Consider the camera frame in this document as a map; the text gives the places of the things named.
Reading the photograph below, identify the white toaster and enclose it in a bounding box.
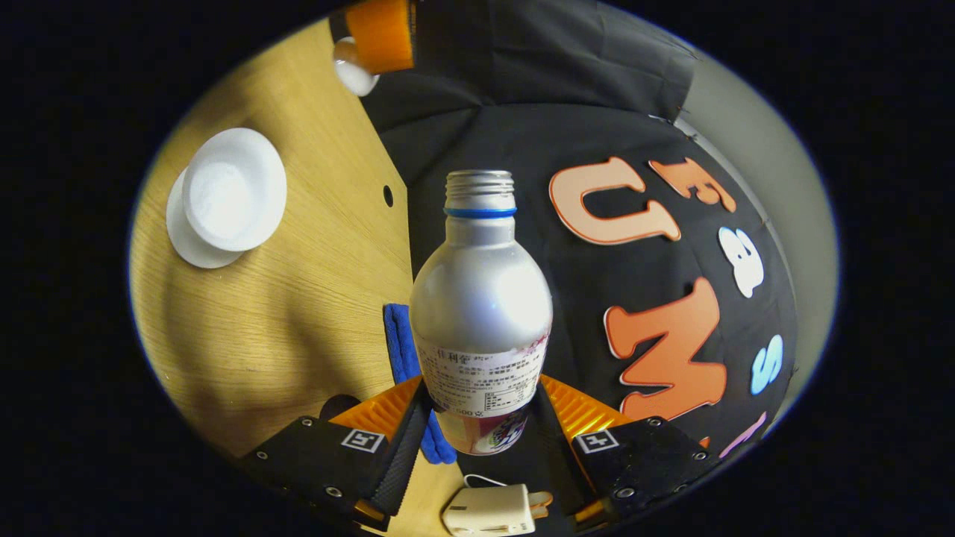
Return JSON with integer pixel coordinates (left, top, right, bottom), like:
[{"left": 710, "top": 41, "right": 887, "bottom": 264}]
[{"left": 441, "top": 483, "right": 538, "bottom": 537}]

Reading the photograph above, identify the black backdrop cloth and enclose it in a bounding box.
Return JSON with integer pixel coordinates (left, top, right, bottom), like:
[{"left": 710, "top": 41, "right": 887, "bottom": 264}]
[{"left": 328, "top": 0, "right": 801, "bottom": 537}]

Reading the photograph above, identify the white teacup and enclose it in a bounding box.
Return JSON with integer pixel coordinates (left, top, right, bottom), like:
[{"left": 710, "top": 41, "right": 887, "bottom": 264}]
[{"left": 181, "top": 128, "right": 289, "bottom": 254}]

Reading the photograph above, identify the blue cloth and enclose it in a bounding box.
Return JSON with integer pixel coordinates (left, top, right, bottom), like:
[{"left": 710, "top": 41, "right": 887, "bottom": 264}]
[{"left": 383, "top": 302, "right": 458, "bottom": 465}]

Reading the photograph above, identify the dark round coaster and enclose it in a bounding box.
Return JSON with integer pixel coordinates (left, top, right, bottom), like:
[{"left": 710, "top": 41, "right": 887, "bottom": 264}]
[{"left": 319, "top": 393, "right": 361, "bottom": 421}]

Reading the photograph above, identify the white teacup lid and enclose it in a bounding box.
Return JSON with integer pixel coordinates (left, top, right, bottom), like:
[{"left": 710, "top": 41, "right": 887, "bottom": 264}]
[{"left": 333, "top": 37, "right": 381, "bottom": 98}]

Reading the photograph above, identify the silver water bottle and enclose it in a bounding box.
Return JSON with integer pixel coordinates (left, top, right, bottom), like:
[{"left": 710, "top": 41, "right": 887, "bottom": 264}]
[{"left": 408, "top": 169, "right": 555, "bottom": 456}]

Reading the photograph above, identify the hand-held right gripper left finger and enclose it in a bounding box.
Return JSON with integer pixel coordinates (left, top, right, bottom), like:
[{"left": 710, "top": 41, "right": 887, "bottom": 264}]
[{"left": 237, "top": 375, "right": 435, "bottom": 532}]

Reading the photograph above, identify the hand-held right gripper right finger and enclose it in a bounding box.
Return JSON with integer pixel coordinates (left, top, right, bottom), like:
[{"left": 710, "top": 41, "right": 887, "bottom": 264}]
[{"left": 530, "top": 375, "right": 722, "bottom": 533}]

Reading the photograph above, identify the white saucer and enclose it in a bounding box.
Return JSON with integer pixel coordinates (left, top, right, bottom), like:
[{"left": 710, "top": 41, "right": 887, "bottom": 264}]
[{"left": 165, "top": 167, "right": 248, "bottom": 270}]

